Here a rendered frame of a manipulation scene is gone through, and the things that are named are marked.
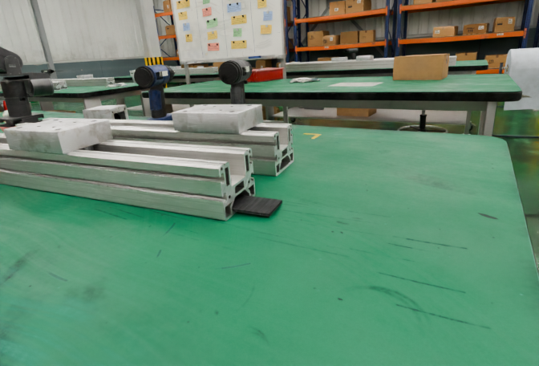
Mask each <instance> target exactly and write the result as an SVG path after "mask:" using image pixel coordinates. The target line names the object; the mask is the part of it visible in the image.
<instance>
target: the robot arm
mask: <svg viewBox="0 0 539 366"><path fill-rule="evenodd" d="M22 65H23V62H22V59H21V58H20V56H19V55H17V54H15V53H14V52H12V51H8V50H7V49H5V48H3V47H0V76H16V75H24V76H16V77H3V79H2V81H0V84H1V87H2V92H3V95H4V98H5V102H6V107H7V111H8V114H9V115H8V116H4V117H0V123H3V122H6V124H0V129H1V130H2V131H3V129H7V128H13V127H16V126H15V125H16V124H22V123H38V122H41V121H43V120H38V118H41V117H42V118H44V115H43V113H37V112H31V109H30V103H29V100H28V97H27V93H28V94H29V95H30V96H47V95H53V94H54V85H53V83H52V81H51V78H50V75H49V74H48V73H44V72H43V73H40V72H39V73H38V72H28V73H22V70H21V69H22ZM3 132H4V131H3Z"/></svg>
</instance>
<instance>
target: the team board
mask: <svg viewBox="0 0 539 366"><path fill-rule="evenodd" d="M171 3H172V13H173V19H174V25H175V31H176V41H177V47H178V53H179V59H180V64H184V71H185V77H186V83H187V84H191V81H190V75H189V69H188V65H189V64H192V63H215V62H226V61H229V60H235V59H243V60H256V59H281V67H284V69H282V70H283V79H286V33H285V15H284V0H171ZM283 119H284V121H277V120H263V122H262V123H273V124H288V123H289V116H288V107H283Z"/></svg>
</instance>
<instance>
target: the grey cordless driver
mask: <svg viewBox="0 0 539 366"><path fill-rule="evenodd" d="M252 70H253V69H252V66H251V65H250V63H249V62H248V61H245V60H243V59H235V60H229V61H226V62H224V63H223V64H222V65H220V67H219V71H218V74H219V77H220V79H221V81H222V82H223V83H226V84H230V85H231V88H230V99H231V104H245V85H244V84H247V83H248V81H247V79H248V78H249V77H250V76H251V74H252Z"/></svg>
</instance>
